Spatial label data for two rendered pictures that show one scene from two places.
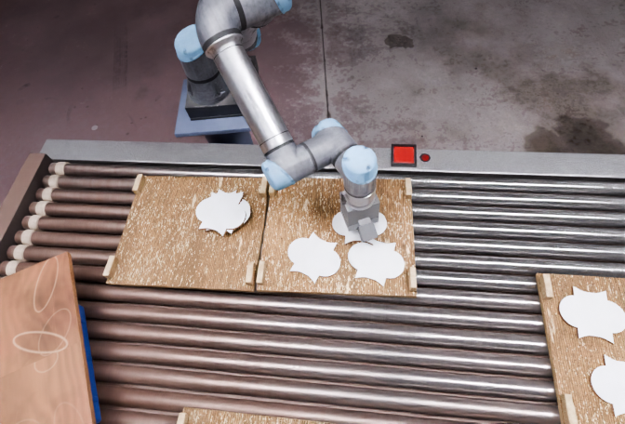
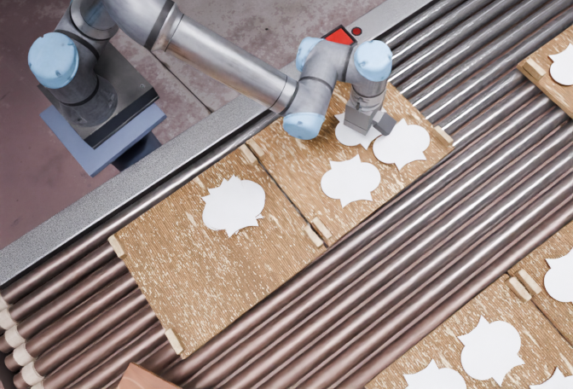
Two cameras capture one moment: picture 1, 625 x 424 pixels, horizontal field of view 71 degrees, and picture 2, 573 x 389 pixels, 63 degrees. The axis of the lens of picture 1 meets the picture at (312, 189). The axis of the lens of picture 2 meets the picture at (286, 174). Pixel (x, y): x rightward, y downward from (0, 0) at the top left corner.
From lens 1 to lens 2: 0.47 m
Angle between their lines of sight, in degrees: 20
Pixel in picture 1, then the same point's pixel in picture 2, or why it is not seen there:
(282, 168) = (312, 113)
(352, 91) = not seen: hidden behind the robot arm
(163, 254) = (212, 287)
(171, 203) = (170, 238)
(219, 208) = (230, 205)
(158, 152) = (99, 204)
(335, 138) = (330, 52)
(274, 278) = (335, 223)
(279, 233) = (301, 185)
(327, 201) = not seen: hidden behind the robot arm
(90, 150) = (14, 258)
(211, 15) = not seen: outside the picture
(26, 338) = not seen: outside the picture
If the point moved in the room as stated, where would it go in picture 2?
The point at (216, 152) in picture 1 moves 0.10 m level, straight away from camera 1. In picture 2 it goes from (162, 159) to (130, 148)
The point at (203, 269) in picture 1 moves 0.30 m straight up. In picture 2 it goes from (264, 269) to (246, 241)
